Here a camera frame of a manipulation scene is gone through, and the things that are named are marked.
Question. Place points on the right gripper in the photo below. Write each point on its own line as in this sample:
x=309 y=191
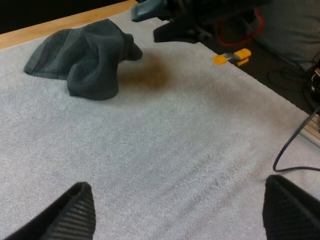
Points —
x=212 y=12

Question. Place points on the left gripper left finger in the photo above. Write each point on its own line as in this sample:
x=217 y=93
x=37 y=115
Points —
x=72 y=217

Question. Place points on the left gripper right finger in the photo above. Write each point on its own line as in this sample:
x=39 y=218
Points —
x=290 y=212

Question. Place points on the grey-green towel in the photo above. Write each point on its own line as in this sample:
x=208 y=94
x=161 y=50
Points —
x=85 y=60

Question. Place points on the orange clamp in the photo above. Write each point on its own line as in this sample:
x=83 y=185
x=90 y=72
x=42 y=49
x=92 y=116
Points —
x=236 y=57

